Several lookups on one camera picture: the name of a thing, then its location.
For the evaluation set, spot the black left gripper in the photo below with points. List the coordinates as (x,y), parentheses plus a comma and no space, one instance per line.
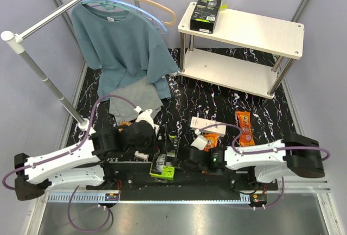
(163,146)

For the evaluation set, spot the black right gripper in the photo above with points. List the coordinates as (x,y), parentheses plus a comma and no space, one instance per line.
(187,167)

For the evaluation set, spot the black green razor box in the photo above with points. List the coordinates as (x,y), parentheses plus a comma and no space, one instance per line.
(162,168)

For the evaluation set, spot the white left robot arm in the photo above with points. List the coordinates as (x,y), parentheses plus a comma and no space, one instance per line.
(87,163)

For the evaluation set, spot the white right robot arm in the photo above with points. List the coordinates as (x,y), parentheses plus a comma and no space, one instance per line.
(295,155)

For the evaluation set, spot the white two-tier shelf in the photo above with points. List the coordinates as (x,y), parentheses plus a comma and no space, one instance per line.
(237,29)

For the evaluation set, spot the black razor box on shelf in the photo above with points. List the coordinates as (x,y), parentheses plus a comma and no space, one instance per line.
(204,15)

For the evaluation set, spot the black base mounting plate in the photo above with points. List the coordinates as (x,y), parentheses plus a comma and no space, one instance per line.
(136,184)

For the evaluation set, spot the orange snack packet middle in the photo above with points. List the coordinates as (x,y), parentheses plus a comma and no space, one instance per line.
(212,141)

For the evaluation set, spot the orange snack packet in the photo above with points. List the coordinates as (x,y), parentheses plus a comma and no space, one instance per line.
(212,141)
(246,138)
(124,124)

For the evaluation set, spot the long white cosmetic box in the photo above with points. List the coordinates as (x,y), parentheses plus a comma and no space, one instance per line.
(207,126)

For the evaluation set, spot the orange snack packet left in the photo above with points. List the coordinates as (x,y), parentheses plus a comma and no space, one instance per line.
(124,124)

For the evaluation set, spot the black marble pattern mat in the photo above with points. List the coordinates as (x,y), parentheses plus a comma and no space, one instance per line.
(196,98)

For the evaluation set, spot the orange snack packet right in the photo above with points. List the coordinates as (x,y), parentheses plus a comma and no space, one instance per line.
(246,138)

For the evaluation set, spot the grey folded cloth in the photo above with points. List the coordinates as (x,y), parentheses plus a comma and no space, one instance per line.
(140,93)

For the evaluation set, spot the teal t-shirt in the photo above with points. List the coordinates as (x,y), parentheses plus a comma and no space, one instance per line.
(125,46)

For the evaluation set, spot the blue plastic hanger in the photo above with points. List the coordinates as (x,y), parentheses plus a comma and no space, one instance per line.
(135,9)

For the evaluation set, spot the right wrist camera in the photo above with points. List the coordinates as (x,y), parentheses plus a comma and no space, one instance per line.
(200,141)

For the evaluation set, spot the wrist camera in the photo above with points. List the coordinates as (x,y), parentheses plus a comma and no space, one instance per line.
(146,116)
(200,141)

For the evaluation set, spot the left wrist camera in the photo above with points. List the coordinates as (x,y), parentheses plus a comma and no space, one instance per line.
(146,116)

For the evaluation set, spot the aluminium rail frame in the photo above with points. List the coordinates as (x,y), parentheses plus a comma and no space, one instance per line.
(304,186)

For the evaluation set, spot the white slotted cable duct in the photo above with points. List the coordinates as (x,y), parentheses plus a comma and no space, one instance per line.
(84,197)

